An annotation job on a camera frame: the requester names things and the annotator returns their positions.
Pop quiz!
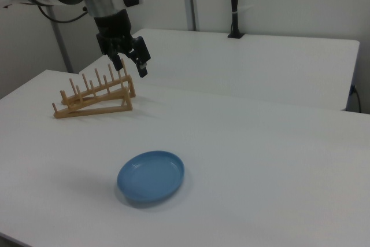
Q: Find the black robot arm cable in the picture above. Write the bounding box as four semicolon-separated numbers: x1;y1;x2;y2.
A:
36;3;89;24

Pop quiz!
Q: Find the grey partition corner post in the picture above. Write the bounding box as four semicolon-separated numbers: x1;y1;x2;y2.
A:
49;12;73;73

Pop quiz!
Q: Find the blue round plate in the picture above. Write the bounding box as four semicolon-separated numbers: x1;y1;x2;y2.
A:
116;150;186;204

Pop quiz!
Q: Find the wooden plate rack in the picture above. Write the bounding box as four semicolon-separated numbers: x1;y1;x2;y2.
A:
51;58;137;120

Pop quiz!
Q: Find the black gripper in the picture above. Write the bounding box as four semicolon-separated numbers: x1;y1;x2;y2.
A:
93;9;152;79

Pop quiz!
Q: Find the black cable at table edge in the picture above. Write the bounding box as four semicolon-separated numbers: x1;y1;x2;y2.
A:
350;84;362;113

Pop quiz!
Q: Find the black clamped mount pole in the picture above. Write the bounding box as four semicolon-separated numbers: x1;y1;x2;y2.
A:
227;0;246;40

